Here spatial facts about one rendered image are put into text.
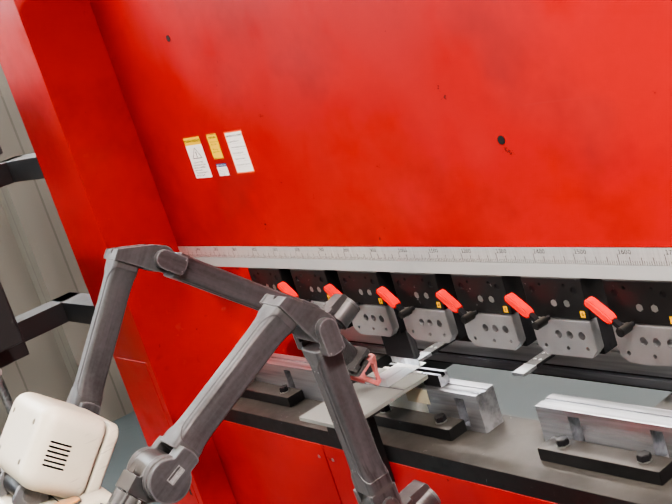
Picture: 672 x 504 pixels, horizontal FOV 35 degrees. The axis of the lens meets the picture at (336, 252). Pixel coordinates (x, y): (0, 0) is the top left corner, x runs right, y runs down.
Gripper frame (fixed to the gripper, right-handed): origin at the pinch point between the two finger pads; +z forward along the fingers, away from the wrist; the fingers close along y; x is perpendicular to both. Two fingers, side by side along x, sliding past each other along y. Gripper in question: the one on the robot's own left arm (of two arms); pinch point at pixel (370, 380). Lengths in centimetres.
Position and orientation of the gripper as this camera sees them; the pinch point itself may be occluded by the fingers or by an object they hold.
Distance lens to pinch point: 258.2
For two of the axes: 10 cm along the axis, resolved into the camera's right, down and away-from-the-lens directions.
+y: -5.9, 0.0, 8.0
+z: 6.1, 6.5, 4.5
